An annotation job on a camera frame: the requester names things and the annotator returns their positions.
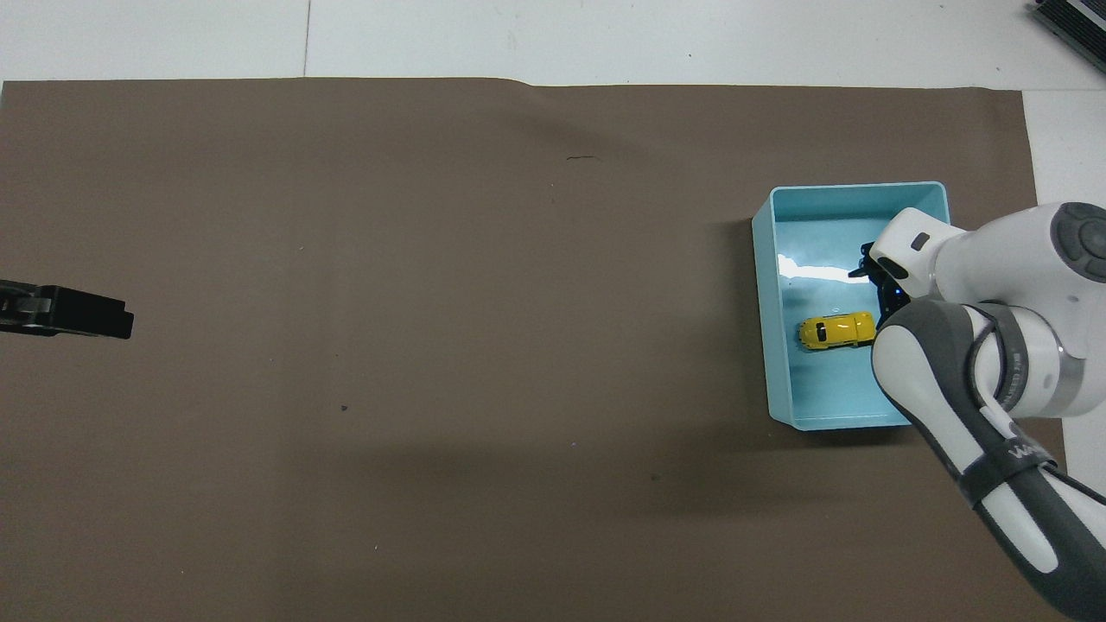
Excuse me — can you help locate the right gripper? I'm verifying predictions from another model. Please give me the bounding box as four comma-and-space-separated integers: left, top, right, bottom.
849, 243, 910, 330

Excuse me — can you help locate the yellow toy beetle car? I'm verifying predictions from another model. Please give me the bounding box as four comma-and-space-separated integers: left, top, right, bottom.
798, 312, 878, 352

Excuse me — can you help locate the light blue plastic box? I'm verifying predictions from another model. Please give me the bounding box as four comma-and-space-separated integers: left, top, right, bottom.
751, 181, 952, 432

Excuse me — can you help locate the dark grey ribbed device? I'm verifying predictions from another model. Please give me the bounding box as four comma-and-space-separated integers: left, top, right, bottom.
1029, 0, 1106, 62

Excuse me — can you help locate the black cable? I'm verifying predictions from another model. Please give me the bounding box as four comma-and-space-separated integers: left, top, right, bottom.
965, 304, 1020, 412

